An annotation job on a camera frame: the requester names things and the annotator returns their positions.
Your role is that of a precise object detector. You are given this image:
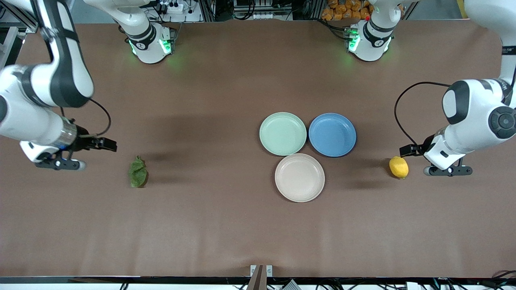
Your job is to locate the yellow lemon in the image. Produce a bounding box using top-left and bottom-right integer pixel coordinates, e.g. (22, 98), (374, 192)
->
(389, 156), (409, 179)

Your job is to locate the green lettuce leaf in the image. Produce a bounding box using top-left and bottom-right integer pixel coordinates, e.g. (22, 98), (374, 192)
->
(128, 156), (148, 189)

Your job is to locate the blue plate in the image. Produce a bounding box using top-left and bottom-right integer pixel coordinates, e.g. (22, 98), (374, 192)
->
(308, 113), (357, 157)

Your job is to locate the beige plate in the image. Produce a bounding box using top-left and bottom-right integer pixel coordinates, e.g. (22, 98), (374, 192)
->
(275, 153), (325, 203)

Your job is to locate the light green plate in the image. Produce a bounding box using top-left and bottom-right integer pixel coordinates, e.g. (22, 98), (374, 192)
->
(259, 112), (308, 156)

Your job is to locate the orange items bin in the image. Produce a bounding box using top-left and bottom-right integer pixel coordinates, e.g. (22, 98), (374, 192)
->
(321, 0), (404, 21)

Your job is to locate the grey equipment rack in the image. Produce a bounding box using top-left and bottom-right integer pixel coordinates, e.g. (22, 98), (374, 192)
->
(233, 0), (294, 21)

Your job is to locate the aluminium frame profile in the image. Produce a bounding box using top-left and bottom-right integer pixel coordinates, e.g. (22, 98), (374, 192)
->
(0, 0), (41, 35)

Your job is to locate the metal table edge bracket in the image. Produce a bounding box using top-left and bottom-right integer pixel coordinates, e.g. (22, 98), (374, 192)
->
(250, 264), (273, 290)

